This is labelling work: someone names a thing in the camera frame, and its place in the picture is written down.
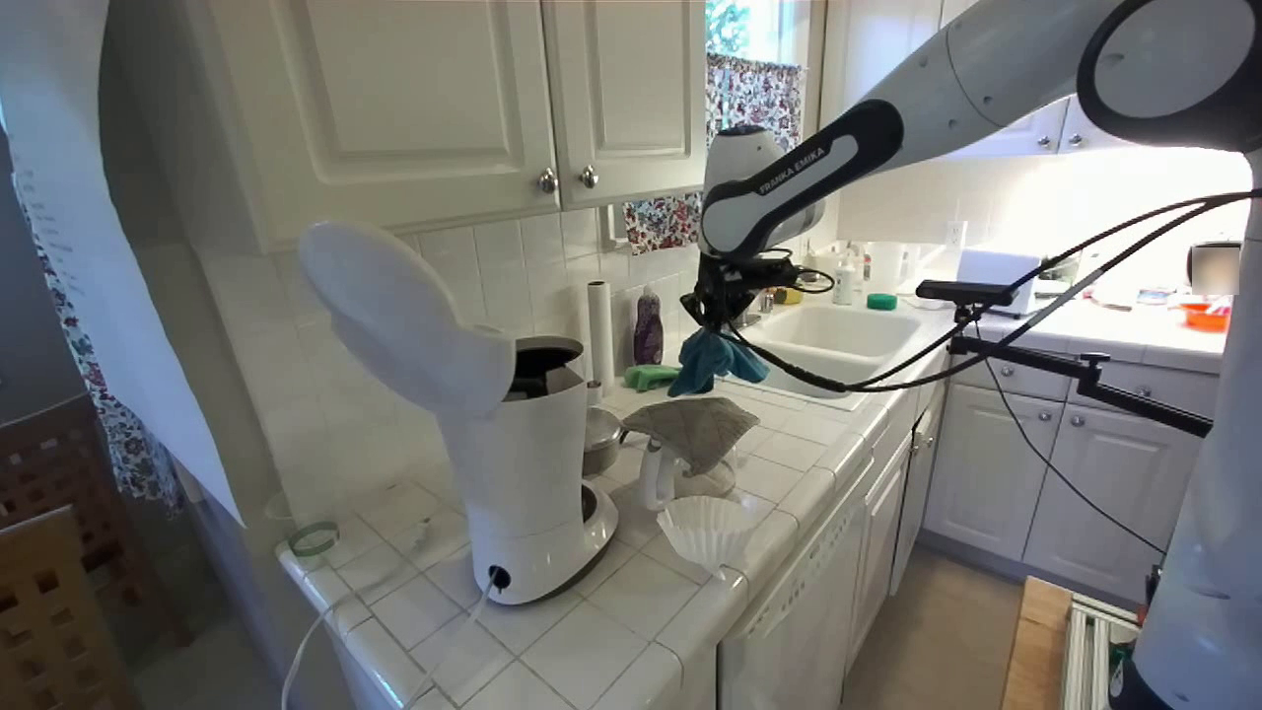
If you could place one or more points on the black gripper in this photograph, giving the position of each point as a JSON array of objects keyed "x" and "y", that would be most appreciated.
[{"x": 726, "y": 289}]

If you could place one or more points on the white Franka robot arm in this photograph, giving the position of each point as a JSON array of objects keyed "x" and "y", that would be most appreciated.
[{"x": 997, "y": 65}]

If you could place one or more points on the purple soap bottle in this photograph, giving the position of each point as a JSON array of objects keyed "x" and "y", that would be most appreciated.
[{"x": 648, "y": 337}]

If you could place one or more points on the white paper towel roll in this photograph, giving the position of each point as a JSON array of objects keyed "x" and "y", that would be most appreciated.
[{"x": 599, "y": 337}]

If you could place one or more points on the green sponge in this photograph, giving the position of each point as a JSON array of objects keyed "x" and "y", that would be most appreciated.
[{"x": 648, "y": 379}]

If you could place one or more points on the metal kitchen faucet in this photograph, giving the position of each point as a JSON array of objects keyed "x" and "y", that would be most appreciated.
[{"x": 812, "y": 276}]

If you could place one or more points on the white kitchen sink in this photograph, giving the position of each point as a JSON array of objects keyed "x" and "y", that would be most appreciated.
[{"x": 842, "y": 337}]

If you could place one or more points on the small metal lidded pot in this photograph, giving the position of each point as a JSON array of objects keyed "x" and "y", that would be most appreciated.
[{"x": 599, "y": 443}]

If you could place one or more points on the clear glass bowl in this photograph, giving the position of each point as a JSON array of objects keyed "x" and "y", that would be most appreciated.
[{"x": 657, "y": 483}]

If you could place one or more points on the small green pad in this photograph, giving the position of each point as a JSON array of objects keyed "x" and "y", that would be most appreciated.
[{"x": 880, "y": 303}]

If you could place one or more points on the round metal cabinet knob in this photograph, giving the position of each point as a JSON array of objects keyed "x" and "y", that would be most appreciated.
[
  {"x": 585, "y": 175},
  {"x": 550, "y": 184}
]

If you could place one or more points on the white coffee maker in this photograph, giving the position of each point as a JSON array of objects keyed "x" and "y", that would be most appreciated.
[{"x": 527, "y": 487}]

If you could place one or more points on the white base cabinet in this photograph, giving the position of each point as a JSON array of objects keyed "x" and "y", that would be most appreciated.
[
  {"x": 1104, "y": 487},
  {"x": 788, "y": 633}
]

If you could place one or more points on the kitchen window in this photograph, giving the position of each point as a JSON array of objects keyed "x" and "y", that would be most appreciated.
[{"x": 749, "y": 25}]

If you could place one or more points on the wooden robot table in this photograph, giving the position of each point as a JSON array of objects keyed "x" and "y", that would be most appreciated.
[{"x": 1039, "y": 656}]

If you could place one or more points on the green rubber band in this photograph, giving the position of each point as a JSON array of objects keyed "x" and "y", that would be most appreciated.
[{"x": 290, "y": 539}]

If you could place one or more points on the small red container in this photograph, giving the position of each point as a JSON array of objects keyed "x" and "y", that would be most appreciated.
[{"x": 1206, "y": 318}]

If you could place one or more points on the white cloth floral trim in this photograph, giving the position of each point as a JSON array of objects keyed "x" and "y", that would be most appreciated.
[{"x": 81, "y": 199}]

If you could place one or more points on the dark brown lattice panel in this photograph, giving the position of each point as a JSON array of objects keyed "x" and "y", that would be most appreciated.
[{"x": 51, "y": 454}]

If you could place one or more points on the wooden lattice chair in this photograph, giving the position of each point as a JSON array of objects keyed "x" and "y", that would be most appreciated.
[{"x": 51, "y": 617}]

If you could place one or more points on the black stereo camera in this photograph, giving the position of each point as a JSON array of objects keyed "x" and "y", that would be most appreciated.
[{"x": 966, "y": 295}]

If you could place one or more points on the white wall cabinet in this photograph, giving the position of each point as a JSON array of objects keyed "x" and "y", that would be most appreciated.
[
  {"x": 853, "y": 53},
  {"x": 395, "y": 105}
]

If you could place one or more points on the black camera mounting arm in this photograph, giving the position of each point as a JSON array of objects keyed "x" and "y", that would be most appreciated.
[{"x": 1091, "y": 379}]

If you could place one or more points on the aluminium rail frame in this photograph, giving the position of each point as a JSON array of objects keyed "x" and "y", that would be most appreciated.
[{"x": 1091, "y": 656}]

